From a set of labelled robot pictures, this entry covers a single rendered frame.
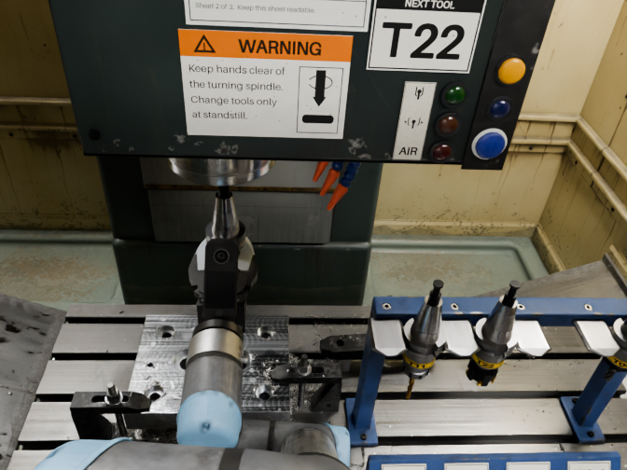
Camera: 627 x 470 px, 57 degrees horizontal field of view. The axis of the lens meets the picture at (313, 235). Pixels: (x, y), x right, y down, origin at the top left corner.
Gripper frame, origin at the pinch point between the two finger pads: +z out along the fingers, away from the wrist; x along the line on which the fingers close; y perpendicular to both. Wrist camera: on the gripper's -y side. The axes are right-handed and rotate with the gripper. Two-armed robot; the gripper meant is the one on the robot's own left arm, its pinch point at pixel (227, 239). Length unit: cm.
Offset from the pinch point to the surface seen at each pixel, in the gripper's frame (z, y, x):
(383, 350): -19.0, 4.8, 24.0
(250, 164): -7.7, -19.5, 4.3
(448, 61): -22, -40, 23
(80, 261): 69, 69, -54
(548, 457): -22, 30, 56
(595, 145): 65, 18, 99
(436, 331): -18.1, 1.7, 31.4
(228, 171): -8.9, -19.1, 1.5
